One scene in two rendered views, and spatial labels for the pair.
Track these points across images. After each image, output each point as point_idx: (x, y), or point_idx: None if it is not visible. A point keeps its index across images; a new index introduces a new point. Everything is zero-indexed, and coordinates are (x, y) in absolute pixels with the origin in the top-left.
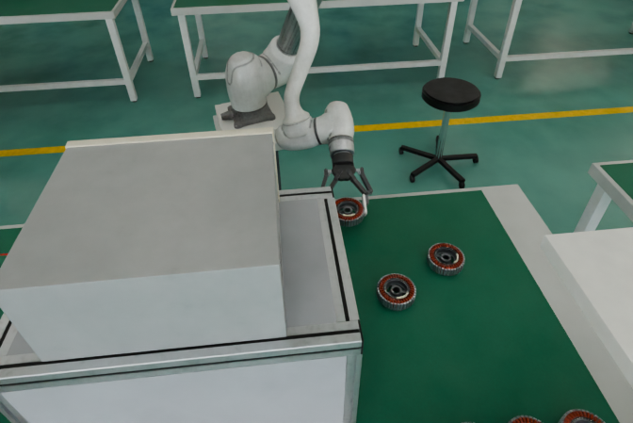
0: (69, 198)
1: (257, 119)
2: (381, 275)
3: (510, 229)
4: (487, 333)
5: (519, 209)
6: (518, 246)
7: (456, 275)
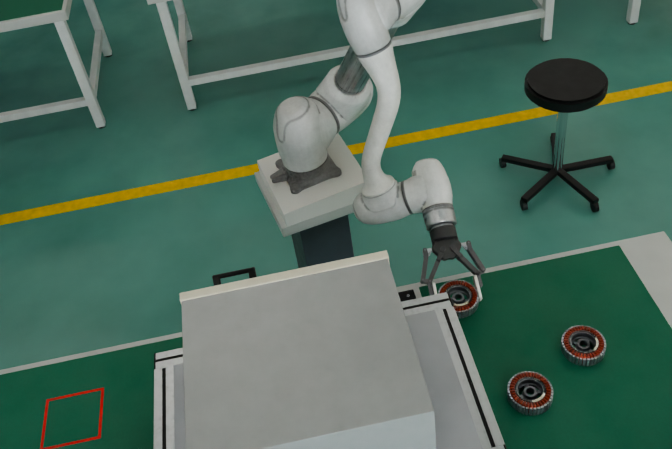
0: (212, 361)
1: (319, 178)
2: (510, 374)
3: (658, 296)
4: (639, 430)
5: (668, 267)
6: (669, 317)
7: (598, 364)
